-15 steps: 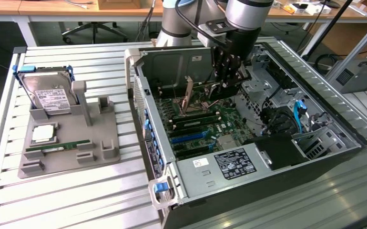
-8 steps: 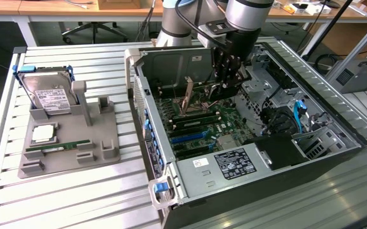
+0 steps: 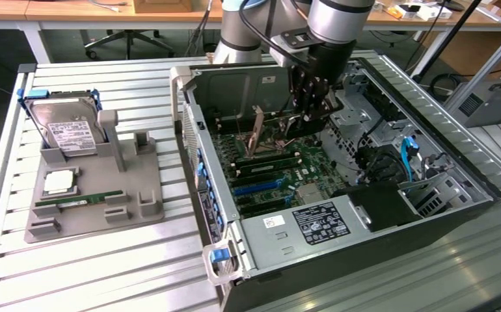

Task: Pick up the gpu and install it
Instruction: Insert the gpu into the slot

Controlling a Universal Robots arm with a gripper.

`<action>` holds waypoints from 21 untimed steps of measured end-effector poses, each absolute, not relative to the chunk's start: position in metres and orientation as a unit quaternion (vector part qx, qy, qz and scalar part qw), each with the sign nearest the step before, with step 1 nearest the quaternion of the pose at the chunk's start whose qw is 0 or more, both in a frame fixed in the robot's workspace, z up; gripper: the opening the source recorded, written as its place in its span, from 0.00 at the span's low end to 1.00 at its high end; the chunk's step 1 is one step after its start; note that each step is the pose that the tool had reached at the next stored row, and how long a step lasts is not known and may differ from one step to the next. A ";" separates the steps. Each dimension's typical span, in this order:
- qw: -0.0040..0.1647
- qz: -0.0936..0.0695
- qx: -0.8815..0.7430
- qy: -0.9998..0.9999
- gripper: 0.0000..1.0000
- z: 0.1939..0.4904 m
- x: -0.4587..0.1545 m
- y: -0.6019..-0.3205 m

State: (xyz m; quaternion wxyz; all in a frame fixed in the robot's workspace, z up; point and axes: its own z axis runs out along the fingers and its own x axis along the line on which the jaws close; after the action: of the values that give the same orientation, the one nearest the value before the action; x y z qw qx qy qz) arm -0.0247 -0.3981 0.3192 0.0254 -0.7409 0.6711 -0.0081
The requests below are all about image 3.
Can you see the green RAM stick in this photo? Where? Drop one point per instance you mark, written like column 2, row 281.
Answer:
column 90, row 198

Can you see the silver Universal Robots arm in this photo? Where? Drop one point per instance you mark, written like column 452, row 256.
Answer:
column 341, row 16

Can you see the hard disk in blue carrier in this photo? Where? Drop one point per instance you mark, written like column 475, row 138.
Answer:
column 67, row 120

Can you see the green motherboard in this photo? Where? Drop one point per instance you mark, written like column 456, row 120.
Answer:
column 316, row 162

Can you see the open black PC case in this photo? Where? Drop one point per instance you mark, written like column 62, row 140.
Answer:
column 363, row 269

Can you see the orange and white box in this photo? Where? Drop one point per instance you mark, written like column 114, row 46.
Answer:
column 400, row 11

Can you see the silver CPU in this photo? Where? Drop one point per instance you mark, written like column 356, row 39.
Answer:
column 59, row 181

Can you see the brown cardboard box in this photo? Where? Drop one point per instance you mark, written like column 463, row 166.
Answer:
column 159, row 5

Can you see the black office chair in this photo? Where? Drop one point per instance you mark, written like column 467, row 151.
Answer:
column 129, row 39

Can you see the grey parts rack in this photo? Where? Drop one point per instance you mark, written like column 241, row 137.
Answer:
column 98, row 182

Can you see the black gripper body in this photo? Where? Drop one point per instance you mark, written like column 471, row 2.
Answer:
column 333, row 58

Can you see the small white box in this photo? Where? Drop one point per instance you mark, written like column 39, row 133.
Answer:
column 435, row 13

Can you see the metal disk bay cage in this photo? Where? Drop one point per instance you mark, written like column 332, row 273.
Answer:
column 354, row 117

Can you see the CPU socket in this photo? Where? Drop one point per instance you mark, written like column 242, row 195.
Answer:
column 272, row 148

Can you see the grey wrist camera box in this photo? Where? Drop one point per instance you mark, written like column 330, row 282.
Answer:
column 293, row 39

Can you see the grey power supply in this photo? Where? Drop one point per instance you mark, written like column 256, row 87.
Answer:
column 276, row 240

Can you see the black tripod pole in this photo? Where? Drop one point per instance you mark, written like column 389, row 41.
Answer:
column 445, row 39

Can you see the black installed RAM stick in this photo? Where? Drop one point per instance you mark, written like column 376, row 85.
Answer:
column 264, row 167

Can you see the blue expansion slot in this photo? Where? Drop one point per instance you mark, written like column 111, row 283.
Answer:
column 257, row 188

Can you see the graphics card with metal bracket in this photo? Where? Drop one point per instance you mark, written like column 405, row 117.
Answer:
column 257, row 130

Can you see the silver chipset heatsink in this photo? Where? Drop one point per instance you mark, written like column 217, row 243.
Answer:
column 310, row 193

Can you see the long wooden desk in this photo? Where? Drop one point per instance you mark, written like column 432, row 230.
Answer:
column 59, row 13

